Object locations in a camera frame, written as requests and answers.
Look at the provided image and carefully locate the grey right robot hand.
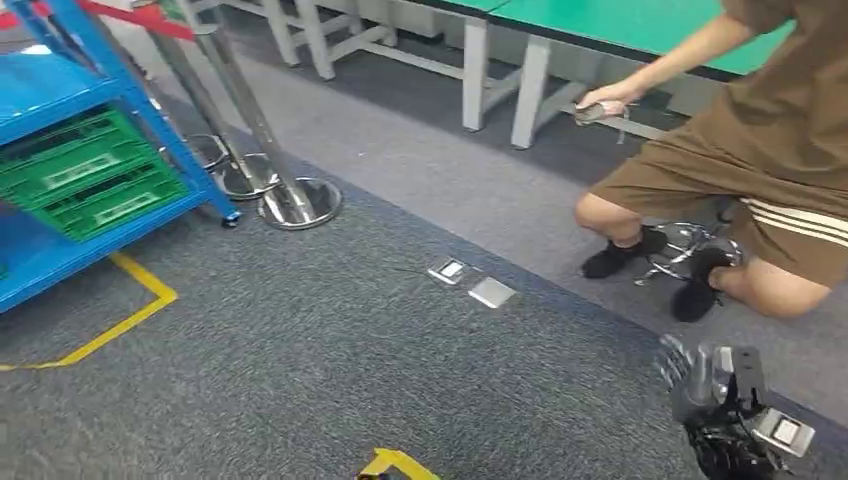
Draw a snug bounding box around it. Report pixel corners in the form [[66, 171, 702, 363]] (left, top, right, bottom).
[[655, 334, 733, 425]]

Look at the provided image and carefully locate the dark handheld controller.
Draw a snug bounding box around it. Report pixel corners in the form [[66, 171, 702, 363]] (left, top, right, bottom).
[[574, 100, 641, 146]]

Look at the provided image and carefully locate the chrome chair base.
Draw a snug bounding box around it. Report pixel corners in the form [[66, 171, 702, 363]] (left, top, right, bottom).
[[632, 221, 747, 288]]

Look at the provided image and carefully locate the closed metal floor plate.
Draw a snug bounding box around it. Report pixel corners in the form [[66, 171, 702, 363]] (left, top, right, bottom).
[[466, 276, 519, 311]]

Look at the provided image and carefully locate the person with striped shorts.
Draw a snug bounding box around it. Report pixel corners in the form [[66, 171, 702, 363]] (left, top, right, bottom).
[[572, 0, 848, 325]]

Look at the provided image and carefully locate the open metal floor socket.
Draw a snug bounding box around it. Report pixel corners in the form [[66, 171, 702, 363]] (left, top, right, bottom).
[[426, 257, 471, 287]]

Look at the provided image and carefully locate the green-topped table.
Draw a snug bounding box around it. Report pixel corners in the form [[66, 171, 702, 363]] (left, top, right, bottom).
[[486, 0, 798, 151], [221, 0, 525, 134]]

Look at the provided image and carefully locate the green plastic crate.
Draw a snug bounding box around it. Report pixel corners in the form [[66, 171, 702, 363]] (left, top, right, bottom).
[[0, 107, 164, 213], [26, 158, 192, 244]]

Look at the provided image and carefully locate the red barrier belt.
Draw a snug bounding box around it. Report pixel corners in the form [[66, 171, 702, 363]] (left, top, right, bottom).
[[0, 0, 197, 43]]

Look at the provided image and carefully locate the blue metal shelf rack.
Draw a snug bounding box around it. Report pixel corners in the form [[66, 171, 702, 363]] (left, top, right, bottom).
[[0, 0, 242, 317]]

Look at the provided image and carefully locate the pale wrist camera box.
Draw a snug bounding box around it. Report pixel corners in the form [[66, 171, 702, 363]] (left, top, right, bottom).
[[751, 406, 817, 460]]

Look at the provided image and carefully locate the chrome stanchion post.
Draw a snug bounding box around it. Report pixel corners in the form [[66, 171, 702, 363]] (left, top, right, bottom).
[[142, 26, 284, 202], [178, 131, 231, 175], [188, 23, 344, 232]]

